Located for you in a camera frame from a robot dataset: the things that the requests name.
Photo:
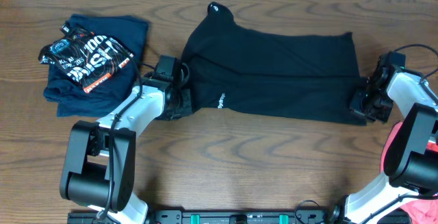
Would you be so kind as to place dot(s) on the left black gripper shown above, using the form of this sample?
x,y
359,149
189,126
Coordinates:
x,y
187,107

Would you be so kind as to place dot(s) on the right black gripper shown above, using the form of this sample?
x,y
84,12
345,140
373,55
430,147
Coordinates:
x,y
355,108

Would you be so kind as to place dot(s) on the black t-shirt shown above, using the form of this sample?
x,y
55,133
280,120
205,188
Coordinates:
x,y
299,77

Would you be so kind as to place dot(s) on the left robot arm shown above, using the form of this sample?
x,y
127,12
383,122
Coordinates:
x,y
99,166

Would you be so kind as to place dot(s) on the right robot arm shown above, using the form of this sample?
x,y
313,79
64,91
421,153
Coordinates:
x,y
410,168

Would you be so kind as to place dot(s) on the black orange printed jersey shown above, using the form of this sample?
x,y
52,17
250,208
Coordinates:
x,y
85,57

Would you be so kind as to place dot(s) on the folded navy blue shirt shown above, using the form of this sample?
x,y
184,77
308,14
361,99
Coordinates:
x,y
70,98

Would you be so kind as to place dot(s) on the red printed t-shirt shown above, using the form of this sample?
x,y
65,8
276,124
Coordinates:
x,y
419,211

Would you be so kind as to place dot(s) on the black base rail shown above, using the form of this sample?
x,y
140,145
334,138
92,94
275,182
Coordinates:
x,y
305,215

